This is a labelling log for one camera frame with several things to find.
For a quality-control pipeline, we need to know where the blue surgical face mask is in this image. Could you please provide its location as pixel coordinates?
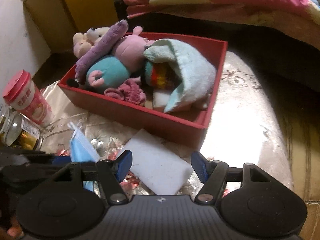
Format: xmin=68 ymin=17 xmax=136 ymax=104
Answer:
xmin=67 ymin=121 xmax=101 ymax=193

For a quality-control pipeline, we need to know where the white rectangular sponge block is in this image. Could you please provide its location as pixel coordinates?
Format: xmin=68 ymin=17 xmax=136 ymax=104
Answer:
xmin=117 ymin=129 xmax=193 ymax=196

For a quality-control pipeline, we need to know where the maroon fuzzy sock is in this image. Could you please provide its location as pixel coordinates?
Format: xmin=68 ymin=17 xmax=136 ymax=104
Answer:
xmin=104 ymin=77 xmax=146 ymax=106

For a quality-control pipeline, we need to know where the light blue towel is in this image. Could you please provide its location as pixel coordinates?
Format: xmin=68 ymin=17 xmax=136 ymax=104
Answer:
xmin=143 ymin=38 xmax=216 ymax=113

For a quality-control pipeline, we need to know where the pink pig plush toy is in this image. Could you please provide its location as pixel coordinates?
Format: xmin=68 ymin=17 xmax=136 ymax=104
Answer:
xmin=67 ymin=26 xmax=156 ymax=95

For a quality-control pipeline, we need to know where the purple fuzzy cloth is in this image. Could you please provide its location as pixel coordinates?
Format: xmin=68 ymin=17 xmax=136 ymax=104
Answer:
xmin=75 ymin=20 xmax=129 ymax=85

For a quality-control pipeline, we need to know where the white teddy bear plush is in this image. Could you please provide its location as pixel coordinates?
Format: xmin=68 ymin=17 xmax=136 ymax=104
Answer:
xmin=73 ymin=27 xmax=110 ymax=59

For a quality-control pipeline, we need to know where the red snack packet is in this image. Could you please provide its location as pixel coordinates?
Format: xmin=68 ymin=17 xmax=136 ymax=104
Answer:
xmin=52 ymin=148 xmax=151 ymax=196

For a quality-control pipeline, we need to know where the clear glass jar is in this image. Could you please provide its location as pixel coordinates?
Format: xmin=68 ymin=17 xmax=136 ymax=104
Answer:
xmin=1 ymin=103 xmax=42 ymax=151

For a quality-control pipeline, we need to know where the red cardboard box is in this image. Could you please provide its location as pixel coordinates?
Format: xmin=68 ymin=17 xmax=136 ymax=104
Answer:
xmin=58 ymin=33 xmax=228 ymax=150

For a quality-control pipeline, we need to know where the pink lidded drink cup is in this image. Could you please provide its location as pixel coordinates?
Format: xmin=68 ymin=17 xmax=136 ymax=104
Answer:
xmin=2 ymin=70 xmax=54 ymax=127

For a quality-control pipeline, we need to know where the wooden cabinet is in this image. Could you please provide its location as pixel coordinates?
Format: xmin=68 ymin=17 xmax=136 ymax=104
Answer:
xmin=22 ymin=0 xmax=118 ymax=53

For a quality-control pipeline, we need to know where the floral pink quilt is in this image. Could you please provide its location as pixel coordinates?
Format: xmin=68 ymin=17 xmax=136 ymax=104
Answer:
xmin=123 ymin=0 xmax=319 ymax=48

